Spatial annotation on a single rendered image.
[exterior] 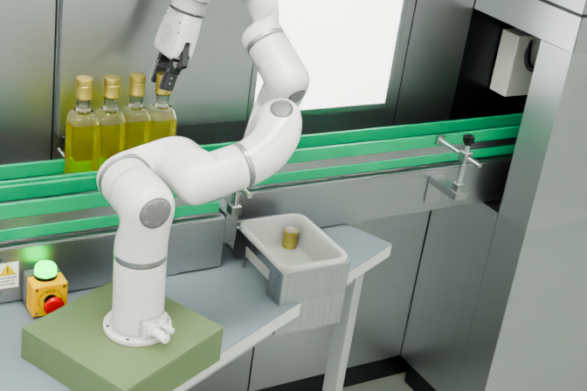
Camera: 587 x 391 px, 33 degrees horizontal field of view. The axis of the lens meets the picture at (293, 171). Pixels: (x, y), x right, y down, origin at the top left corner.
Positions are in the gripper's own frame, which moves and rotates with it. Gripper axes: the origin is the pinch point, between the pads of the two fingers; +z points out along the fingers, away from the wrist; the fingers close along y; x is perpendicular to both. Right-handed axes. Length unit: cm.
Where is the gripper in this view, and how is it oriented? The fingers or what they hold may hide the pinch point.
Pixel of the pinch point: (164, 78)
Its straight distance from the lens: 212.7
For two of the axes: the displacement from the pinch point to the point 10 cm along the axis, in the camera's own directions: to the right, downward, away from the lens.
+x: 8.0, 1.4, 5.9
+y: 4.9, 4.2, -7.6
